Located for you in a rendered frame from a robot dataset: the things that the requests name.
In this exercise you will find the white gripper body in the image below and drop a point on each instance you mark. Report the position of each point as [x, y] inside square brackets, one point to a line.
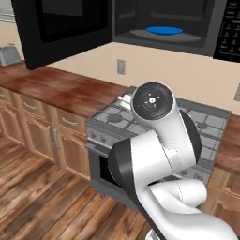
[125, 101]

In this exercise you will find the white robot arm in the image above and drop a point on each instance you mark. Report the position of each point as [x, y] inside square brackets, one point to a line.
[162, 156]

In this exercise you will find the black microwave door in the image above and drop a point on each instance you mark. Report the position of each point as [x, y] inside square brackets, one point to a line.
[65, 28]

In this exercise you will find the black microwave oven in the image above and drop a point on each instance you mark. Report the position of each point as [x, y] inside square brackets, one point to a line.
[175, 18]

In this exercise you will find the grey stove with oven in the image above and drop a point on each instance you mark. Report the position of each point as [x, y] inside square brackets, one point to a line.
[106, 125]

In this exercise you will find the wooden drawer front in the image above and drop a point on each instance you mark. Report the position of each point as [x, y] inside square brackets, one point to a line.
[72, 117]
[7, 97]
[31, 101]

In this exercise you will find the wooden cupboard door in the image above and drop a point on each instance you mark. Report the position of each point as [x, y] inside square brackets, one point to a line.
[36, 137]
[11, 125]
[73, 153]

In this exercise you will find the blue plate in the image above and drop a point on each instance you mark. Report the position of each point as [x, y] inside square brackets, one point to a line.
[164, 30]

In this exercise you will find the grey toaster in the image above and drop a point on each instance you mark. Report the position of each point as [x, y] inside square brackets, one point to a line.
[8, 56]

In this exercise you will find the wooden cupboard run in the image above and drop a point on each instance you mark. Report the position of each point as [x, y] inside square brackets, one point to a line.
[225, 200]

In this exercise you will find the window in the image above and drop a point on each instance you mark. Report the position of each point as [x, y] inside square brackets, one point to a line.
[6, 9]

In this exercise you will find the grey wall outlet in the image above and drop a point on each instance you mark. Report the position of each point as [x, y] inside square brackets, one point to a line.
[237, 96]
[121, 67]

